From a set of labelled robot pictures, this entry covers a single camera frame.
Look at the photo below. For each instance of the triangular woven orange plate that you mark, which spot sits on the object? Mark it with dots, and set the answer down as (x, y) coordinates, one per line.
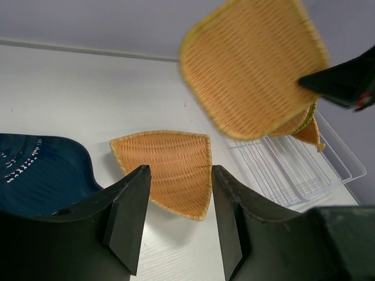
(181, 164)

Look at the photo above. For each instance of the dark blue plate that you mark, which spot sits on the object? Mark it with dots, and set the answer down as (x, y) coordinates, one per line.
(44, 174)

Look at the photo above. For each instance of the small orange woven plate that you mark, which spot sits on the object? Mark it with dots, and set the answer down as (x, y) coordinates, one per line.
(310, 135)

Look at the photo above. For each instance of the white wire dish rack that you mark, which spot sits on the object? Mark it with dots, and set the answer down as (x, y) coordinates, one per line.
(294, 174)

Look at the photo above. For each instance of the yellow round woven plate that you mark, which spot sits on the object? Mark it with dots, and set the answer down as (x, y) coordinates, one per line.
(307, 120)

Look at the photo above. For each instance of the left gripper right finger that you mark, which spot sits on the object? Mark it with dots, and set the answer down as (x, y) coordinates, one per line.
(261, 240)

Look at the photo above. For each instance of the round orange woven plate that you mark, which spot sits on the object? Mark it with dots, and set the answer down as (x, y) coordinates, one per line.
(290, 126)

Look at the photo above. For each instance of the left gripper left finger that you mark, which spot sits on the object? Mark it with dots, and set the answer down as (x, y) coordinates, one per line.
(98, 238)

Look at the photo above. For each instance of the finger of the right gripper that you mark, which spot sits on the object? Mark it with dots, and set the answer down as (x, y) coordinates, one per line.
(348, 85)

